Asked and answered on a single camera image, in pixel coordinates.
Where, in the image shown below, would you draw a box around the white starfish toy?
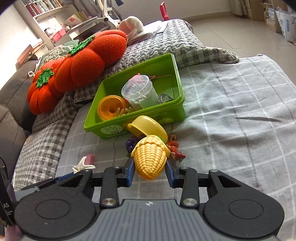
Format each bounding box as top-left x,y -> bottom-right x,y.
72,156 -> 96,174

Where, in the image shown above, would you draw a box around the red lobster toy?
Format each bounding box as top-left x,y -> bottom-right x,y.
166,134 -> 186,162

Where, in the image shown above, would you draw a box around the purple toy grapes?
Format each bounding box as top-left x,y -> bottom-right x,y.
125,136 -> 139,157

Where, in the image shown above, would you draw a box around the yellow toy corn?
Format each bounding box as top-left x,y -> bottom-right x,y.
131,135 -> 171,180

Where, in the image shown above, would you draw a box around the amber rubber octopus toy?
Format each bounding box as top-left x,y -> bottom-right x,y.
116,106 -> 135,117

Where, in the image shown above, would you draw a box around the pink rectangular block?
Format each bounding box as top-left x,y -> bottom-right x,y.
84,155 -> 95,165

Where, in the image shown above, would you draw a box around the grey checkered blanket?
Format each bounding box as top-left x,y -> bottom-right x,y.
13,19 -> 239,191

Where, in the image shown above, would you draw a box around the grey sofa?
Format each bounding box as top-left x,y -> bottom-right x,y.
1,60 -> 37,181

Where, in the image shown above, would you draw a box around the orange yellow toy disc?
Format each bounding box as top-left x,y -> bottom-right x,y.
97,95 -> 126,121

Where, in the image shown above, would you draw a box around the yellow toy pot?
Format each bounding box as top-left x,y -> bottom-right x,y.
127,115 -> 168,143

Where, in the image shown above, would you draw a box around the crumpled foil wrapper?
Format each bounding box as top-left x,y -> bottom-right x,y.
157,93 -> 174,105

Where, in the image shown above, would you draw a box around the small orange pumpkin cushion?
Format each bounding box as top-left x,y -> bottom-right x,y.
27,58 -> 64,115

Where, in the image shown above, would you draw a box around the clear cotton swab jar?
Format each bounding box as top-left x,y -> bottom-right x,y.
121,80 -> 159,110

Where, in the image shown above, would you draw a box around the large orange pumpkin cushion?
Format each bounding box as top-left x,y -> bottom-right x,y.
54,29 -> 128,93

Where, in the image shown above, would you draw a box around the green plastic storage box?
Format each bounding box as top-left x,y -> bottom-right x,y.
84,54 -> 185,139

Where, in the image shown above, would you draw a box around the pink pig toy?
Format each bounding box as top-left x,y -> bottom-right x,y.
129,73 -> 150,85

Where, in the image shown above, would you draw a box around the white bookshelf with books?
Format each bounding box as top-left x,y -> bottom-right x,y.
14,0 -> 112,65

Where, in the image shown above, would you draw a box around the pink white plush toy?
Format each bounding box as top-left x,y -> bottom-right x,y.
118,16 -> 145,45

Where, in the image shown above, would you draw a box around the white office chair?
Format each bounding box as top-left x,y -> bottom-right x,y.
94,0 -> 122,30

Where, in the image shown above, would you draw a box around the white paper shopping bag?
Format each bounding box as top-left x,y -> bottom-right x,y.
275,7 -> 296,44

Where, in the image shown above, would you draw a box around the wooden bookshelf desk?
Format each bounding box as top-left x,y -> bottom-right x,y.
230,0 -> 288,33

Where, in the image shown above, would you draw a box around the red chair back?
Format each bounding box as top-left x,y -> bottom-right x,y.
159,1 -> 170,21

